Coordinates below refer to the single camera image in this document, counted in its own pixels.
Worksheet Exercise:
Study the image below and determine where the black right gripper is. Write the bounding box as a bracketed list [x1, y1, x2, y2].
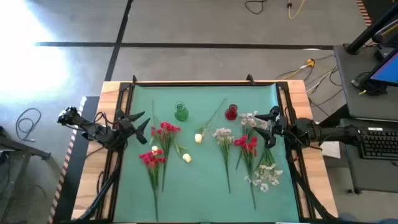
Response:
[252, 105, 290, 149]

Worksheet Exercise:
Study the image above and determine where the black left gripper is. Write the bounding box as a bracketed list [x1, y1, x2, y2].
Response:
[114, 108, 152, 146]

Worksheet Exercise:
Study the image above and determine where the red artificial flower bunch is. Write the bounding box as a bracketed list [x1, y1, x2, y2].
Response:
[138, 149, 168, 223]
[233, 134, 259, 210]
[150, 121, 182, 193]

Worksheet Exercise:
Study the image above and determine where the yellow artificial tulip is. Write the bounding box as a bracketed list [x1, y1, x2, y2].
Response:
[194, 96, 228, 144]
[150, 99, 160, 156]
[172, 139, 193, 164]

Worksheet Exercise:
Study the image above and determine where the white artificial flower bunch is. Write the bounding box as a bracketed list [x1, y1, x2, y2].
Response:
[244, 146, 284, 193]
[212, 127, 236, 194]
[238, 110, 271, 138]

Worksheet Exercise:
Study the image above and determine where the red glass vase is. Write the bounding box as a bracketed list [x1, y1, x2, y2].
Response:
[224, 104, 239, 121]

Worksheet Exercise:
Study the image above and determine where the green glass vase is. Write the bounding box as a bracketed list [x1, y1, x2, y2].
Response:
[174, 101, 190, 123]

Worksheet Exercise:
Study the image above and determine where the clear glass vase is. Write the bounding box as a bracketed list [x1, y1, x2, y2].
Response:
[200, 119, 215, 134]

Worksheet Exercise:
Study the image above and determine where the white paper sheet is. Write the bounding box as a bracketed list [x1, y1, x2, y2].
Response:
[320, 141, 342, 159]

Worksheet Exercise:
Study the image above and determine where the green table mat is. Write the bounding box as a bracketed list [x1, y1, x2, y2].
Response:
[113, 83, 301, 223]

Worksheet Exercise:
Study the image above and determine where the black floor mat striped edge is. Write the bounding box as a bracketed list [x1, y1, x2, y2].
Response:
[48, 95, 100, 224]

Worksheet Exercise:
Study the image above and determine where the grey computer desk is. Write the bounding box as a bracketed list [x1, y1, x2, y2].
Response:
[334, 43, 398, 123]

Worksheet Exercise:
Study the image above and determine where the black computer keyboard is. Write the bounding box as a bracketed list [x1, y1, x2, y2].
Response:
[357, 126, 398, 161]

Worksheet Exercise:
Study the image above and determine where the grey keyboard shelf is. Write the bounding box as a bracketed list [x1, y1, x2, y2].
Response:
[340, 118, 398, 194]

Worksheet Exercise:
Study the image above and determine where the computer monitor blue screen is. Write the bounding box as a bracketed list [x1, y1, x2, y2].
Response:
[368, 49, 398, 88]

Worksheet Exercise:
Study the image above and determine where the black monitor pole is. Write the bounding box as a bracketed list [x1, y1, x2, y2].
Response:
[345, 1, 398, 55]

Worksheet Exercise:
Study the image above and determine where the striped hazard tape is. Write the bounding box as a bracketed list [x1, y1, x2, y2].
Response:
[356, 0, 373, 27]

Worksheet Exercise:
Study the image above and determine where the black diagonal frame strut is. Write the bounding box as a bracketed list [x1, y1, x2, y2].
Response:
[74, 161, 122, 222]
[287, 161, 338, 221]

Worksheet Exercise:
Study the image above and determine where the yellow plug with cable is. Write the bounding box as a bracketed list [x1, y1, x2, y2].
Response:
[281, 58, 316, 80]

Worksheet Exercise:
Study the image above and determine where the black looped floor cable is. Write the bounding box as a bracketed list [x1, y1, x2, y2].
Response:
[15, 108, 42, 143]

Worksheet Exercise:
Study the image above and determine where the yellow floor cable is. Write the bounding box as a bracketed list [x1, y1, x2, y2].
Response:
[287, 0, 307, 20]

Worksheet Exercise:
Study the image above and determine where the grey metal furniture frame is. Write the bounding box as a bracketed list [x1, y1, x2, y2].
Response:
[0, 126, 52, 224]

